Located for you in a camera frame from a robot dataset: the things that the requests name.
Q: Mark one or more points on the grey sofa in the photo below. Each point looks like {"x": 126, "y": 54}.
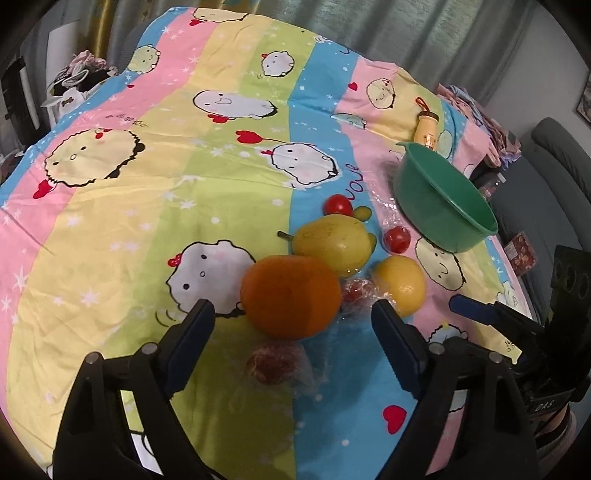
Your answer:
{"x": 546, "y": 197}

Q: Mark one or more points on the red tomato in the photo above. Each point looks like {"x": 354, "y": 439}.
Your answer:
{"x": 337, "y": 204}
{"x": 396, "y": 240}

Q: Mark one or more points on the red patterned box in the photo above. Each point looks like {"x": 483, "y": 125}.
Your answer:
{"x": 521, "y": 254}

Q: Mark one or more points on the colourful cartoon bedsheet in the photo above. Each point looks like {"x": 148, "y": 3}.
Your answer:
{"x": 242, "y": 127}

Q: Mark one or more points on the small yellow bottle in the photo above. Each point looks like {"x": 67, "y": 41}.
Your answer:
{"x": 427, "y": 125}

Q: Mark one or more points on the yellow lemon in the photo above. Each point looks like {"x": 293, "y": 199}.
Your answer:
{"x": 403, "y": 280}

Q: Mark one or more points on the grey-green curtain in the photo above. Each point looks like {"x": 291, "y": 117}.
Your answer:
{"x": 469, "y": 44}

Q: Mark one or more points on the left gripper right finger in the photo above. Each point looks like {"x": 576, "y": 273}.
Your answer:
{"x": 494, "y": 440}

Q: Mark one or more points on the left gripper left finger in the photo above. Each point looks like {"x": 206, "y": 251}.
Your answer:
{"x": 94, "y": 439}

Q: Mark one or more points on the green olive fruit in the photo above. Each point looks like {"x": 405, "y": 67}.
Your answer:
{"x": 362, "y": 213}

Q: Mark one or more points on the yellow-green pear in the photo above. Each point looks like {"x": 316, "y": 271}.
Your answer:
{"x": 342, "y": 242}

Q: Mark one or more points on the orange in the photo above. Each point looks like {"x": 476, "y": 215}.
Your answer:
{"x": 290, "y": 297}

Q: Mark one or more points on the folded clothes pile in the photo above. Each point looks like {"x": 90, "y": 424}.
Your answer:
{"x": 502, "y": 148}

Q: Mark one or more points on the clutter pile with cup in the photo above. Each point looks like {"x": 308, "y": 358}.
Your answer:
{"x": 75, "y": 83}

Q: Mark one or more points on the framed landscape painting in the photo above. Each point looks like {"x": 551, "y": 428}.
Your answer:
{"x": 584, "y": 105}

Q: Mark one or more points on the red fruit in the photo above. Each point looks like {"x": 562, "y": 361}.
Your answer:
{"x": 277, "y": 363}
{"x": 358, "y": 298}

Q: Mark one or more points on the green plastic bowl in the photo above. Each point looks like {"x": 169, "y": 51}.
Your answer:
{"x": 440, "y": 202}

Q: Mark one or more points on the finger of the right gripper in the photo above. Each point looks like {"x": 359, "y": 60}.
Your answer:
{"x": 484, "y": 313}

